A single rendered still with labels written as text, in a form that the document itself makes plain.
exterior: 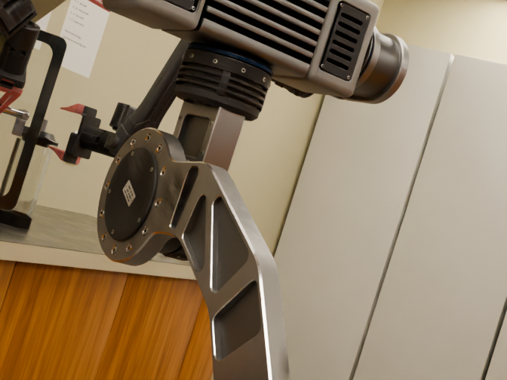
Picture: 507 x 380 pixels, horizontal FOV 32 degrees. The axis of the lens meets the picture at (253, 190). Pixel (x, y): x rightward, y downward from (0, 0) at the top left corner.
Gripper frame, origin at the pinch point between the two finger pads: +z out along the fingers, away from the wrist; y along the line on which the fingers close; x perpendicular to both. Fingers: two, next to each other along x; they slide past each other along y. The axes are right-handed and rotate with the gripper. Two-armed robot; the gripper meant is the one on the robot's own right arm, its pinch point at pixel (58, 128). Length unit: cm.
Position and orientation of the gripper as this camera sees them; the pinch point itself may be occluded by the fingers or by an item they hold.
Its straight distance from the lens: 223.5
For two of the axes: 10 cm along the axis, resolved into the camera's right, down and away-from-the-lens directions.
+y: 2.9, -9.6, 0.0
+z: -8.6, -2.6, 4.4
